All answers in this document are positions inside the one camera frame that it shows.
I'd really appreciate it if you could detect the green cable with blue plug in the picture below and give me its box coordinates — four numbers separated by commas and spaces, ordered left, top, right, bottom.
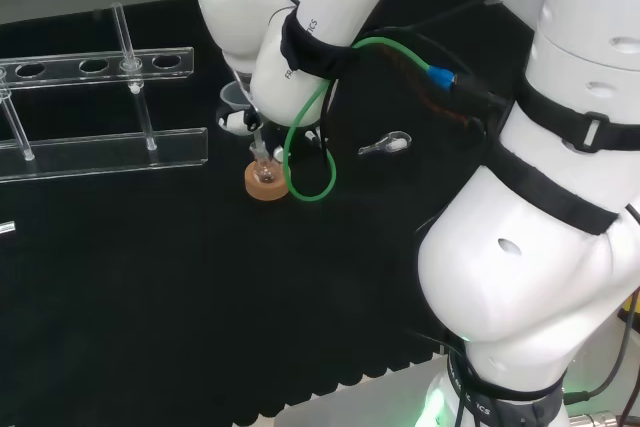
281, 36, 457, 202

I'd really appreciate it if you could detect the thick black cable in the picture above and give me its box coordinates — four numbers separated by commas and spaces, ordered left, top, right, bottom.
451, 72, 509, 111

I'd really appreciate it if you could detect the red cable with green plug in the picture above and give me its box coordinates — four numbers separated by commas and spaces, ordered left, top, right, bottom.
378, 43, 472, 124

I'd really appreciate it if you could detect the clear plastic funnel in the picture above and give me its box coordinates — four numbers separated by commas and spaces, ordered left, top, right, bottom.
219, 80, 267, 158

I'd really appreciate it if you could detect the clear acrylic funnel stand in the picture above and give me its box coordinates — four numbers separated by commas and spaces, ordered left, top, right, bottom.
0, 1, 210, 184

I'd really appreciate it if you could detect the cork ring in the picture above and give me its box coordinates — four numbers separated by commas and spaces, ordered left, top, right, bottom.
243, 159, 292, 202

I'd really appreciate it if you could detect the clear glass weighing funnel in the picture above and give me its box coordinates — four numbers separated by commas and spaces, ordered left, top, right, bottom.
357, 130, 413, 157

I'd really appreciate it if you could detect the thin black cable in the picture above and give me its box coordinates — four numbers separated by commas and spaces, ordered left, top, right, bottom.
357, 0, 549, 48

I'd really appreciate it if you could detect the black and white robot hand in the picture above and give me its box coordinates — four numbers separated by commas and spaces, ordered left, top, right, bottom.
215, 102, 322, 162

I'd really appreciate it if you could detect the clear glass round-bottom flask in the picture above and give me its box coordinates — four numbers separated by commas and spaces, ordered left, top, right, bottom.
249, 142, 279, 186

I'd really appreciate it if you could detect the grey cable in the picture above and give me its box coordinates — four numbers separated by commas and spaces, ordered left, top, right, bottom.
563, 291, 640, 404

